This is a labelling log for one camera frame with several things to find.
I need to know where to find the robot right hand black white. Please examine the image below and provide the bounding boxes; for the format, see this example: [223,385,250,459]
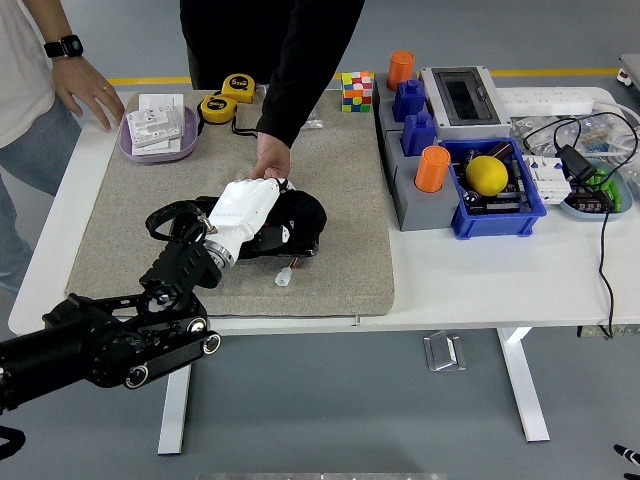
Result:
[612,442,640,480]

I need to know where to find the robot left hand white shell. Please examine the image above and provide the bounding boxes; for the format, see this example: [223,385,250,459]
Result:
[205,175,297,252]

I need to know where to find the person's left hand with ring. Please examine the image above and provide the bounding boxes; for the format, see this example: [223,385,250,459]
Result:
[51,53,126,132]

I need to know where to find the person's left hand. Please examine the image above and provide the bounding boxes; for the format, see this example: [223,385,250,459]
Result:
[249,133,292,182]

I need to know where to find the black wristwatch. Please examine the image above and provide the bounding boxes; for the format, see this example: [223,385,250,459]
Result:
[43,33,85,60]

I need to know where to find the small clear plastic bag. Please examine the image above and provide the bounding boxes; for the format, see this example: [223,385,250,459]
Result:
[301,105,325,131]

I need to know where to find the person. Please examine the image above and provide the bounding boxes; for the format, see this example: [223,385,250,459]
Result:
[0,0,126,296]
[179,0,366,150]

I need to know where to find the yellow tape measure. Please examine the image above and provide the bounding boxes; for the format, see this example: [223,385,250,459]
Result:
[197,94,239,125]
[221,73,258,104]

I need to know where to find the purple oval tray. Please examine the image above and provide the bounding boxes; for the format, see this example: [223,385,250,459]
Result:
[118,105,200,165]

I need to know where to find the grey-brown mat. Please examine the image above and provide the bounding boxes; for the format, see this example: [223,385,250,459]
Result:
[64,89,397,321]

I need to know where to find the colourful puzzle cube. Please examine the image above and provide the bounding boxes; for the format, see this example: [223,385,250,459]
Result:
[341,70,375,113]

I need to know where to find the grey block holder base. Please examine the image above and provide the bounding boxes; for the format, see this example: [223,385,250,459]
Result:
[383,130,462,232]
[373,72,407,135]

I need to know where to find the white table leg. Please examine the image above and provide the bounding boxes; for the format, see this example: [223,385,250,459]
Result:
[496,327,551,444]
[157,362,195,456]

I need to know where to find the under-table socket strip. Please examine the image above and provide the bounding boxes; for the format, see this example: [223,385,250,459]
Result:
[577,324,640,340]

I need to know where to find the blue stepped block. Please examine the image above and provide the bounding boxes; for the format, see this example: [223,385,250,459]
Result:
[401,111,438,158]
[393,78,428,123]

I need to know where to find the orange cylinder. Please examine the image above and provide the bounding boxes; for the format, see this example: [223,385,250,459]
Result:
[414,145,452,193]
[388,49,417,92]

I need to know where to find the yellow ball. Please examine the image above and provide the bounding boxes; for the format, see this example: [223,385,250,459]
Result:
[465,155,510,196]

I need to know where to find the blue plastic bin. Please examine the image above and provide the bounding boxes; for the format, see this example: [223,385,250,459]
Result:
[439,138,548,240]

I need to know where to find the dark circuit boards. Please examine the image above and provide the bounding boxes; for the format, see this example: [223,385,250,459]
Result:
[457,141,532,215]

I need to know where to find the clear bag of rings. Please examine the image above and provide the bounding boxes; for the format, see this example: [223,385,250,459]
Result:
[509,115,557,152]

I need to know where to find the black terminal block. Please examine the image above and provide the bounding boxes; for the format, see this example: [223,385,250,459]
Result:
[569,185,617,215]

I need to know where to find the light blue dish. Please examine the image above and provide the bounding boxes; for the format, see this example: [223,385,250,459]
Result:
[558,160,634,222]

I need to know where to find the green terminal connector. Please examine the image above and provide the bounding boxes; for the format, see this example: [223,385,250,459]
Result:
[582,168,624,214]

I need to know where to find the white circuit breaker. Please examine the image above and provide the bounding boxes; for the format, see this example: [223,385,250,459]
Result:
[522,153,573,205]

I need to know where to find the white power strip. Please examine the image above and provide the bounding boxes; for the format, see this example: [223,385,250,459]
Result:
[494,87,596,115]

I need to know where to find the black power adapter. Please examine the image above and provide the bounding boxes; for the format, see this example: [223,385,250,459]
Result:
[555,144,599,181]

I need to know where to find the clear bag of blue parts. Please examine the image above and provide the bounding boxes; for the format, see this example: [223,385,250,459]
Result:
[572,115,632,157]

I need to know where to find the white device with red mark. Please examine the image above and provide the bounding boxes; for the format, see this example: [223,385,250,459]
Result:
[617,52,640,87]

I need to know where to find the black tape measure strap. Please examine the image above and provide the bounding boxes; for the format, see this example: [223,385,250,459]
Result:
[229,115,262,140]

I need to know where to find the white flat switch plate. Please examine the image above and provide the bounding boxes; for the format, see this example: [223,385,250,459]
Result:
[130,135,183,155]
[137,93,184,114]

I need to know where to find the white switch back module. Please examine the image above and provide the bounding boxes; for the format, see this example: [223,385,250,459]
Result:
[125,105,183,148]

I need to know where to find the white wire connector plug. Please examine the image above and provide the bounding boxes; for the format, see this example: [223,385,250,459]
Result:
[273,253,300,287]

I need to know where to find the grey electrical enclosure box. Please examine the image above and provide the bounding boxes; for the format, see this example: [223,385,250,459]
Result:
[418,65,513,141]

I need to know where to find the black cable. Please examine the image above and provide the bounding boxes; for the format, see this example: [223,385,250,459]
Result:
[522,110,640,341]

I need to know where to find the silver metal floor bracket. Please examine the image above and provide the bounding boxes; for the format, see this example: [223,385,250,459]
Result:
[423,329,468,372]

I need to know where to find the white cable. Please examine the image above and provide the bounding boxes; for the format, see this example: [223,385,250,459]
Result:
[592,97,640,152]

